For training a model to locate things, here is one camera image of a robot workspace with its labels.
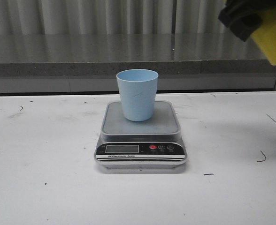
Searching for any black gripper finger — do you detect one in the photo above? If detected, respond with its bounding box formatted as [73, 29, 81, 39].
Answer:
[218, 0, 276, 42]

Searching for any yellow squeeze bottle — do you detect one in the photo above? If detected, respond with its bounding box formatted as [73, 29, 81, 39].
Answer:
[251, 7, 276, 66]

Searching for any light blue plastic cup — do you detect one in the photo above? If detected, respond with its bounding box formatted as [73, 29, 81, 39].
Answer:
[116, 69, 159, 121]

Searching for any silver digital kitchen scale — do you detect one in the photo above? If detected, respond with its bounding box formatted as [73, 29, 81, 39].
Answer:
[94, 101, 188, 170]

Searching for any grey steel counter shelf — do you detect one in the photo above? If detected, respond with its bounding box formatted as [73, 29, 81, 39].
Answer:
[0, 33, 276, 95]

